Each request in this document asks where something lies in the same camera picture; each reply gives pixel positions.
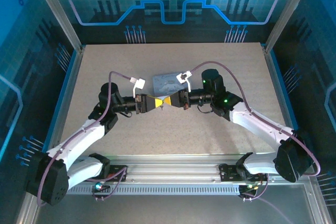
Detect slotted grey cable duct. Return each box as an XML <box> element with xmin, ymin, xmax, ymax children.
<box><xmin>67</xmin><ymin>185</ymin><xmax>242</xmax><ymax>196</ymax></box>

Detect small LED controller board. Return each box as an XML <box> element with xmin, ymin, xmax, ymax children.
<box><xmin>91</xmin><ymin>182</ymin><xmax>111</xmax><ymax>194</ymax></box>
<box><xmin>239</xmin><ymin>183</ymin><xmax>260</xmax><ymax>194</ymax></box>

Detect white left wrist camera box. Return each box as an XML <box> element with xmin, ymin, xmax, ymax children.
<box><xmin>129</xmin><ymin>77</ymin><xmax>146</xmax><ymax>99</ymax></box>

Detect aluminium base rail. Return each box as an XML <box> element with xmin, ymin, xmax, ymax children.
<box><xmin>68</xmin><ymin>154</ymin><xmax>313</xmax><ymax>185</ymax></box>

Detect pale blue cartoon print card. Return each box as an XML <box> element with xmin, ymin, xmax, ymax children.
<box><xmin>152</xmin><ymin>73</ymin><xmax>184</xmax><ymax>97</ymax></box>

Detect grey metal front panel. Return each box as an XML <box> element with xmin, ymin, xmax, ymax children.
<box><xmin>31</xmin><ymin>194</ymin><xmax>320</xmax><ymax>224</ymax></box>

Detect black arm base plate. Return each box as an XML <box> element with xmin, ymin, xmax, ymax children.
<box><xmin>218</xmin><ymin>163</ymin><xmax>269</xmax><ymax>183</ymax></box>
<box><xmin>108</xmin><ymin>164</ymin><xmax>129</xmax><ymax>183</ymax></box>

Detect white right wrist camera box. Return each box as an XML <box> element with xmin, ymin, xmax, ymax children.
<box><xmin>176</xmin><ymin>71</ymin><xmax>194</xmax><ymax>91</ymax></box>

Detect blue edged side rail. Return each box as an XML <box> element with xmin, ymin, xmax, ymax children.
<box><xmin>43</xmin><ymin>47</ymin><xmax>85</xmax><ymax>162</ymax></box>
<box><xmin>264</xmin><ymin>47</ymin><xmax>311</xmax><ymax>163</ymax></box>

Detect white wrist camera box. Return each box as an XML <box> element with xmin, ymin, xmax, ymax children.
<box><xmin>129</xmin><ymin>77</ymin><xmax>146</xmax><ymax>99</ymax></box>
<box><xmin>176</xmin><ymin>71</ymin><xmax>194</xmax><ymax>91</ymax></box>

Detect aluminium frame post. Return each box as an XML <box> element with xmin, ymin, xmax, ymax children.
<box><xmin>28</xmin><ymin>0</ymin><xmax>86</xmax><ymax>53</ymax></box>
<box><xmin>264</xmin><ymin>0</ymin><xmax>320</xmax><ymax>53</ymax></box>

